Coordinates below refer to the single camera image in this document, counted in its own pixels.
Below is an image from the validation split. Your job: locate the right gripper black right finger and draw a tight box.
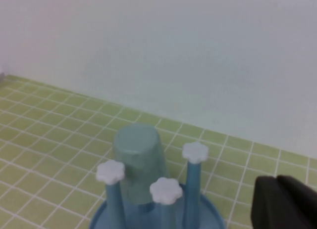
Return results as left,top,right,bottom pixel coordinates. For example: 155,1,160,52
276,174,317,219

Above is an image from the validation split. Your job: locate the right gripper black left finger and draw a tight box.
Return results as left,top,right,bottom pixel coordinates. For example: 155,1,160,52
250,176,317,229

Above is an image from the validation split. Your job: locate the pale green plastic cup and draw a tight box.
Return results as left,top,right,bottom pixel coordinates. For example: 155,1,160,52
112,123,171,205

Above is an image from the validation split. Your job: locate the blue cup drying rack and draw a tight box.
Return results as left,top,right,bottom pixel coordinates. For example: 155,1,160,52
89,141,226,229

